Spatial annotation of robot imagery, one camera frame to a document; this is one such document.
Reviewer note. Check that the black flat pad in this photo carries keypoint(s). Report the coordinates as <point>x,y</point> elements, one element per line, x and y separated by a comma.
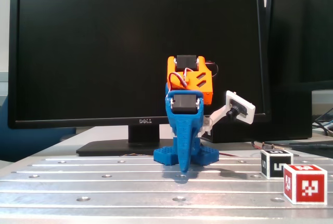
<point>317,151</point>

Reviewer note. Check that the blue and orange robot arm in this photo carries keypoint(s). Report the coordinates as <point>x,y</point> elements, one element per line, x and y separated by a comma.
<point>203,89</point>

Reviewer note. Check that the black Dell computer monitor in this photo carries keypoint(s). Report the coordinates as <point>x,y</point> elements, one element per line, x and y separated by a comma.
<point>104,52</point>

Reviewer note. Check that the blue chair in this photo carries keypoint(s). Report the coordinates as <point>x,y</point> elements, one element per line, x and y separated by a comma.
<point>26,143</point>

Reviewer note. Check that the aluminium slotted base plate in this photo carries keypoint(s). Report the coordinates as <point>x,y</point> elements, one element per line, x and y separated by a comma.
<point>130,187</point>

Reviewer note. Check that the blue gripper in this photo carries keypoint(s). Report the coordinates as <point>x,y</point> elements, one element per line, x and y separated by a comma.
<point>184,120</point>

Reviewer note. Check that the black unbranded monitor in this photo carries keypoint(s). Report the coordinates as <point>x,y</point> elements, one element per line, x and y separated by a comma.
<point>301,26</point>

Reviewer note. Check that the red cube with white marker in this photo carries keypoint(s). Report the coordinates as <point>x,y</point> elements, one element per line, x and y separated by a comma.
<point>296,190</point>

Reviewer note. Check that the black cube with white marker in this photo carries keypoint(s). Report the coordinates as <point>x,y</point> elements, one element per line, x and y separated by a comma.
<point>281,168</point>

